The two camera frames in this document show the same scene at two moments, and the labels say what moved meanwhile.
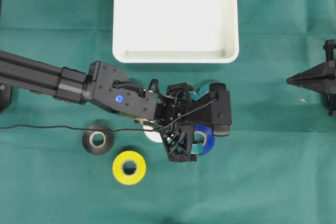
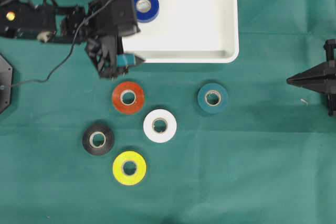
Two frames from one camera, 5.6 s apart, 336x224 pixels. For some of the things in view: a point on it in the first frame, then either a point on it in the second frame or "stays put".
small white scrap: [304, 100] stays put
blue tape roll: [207, 129] to [147, 6]
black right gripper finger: [317, 83] stays put
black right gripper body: [329, 78] stays put
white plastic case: [176, 18] stays put
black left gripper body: [175, 121] to [103, 44]
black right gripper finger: [316, 74] stays put
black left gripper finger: [196, 148] to [126, 60]
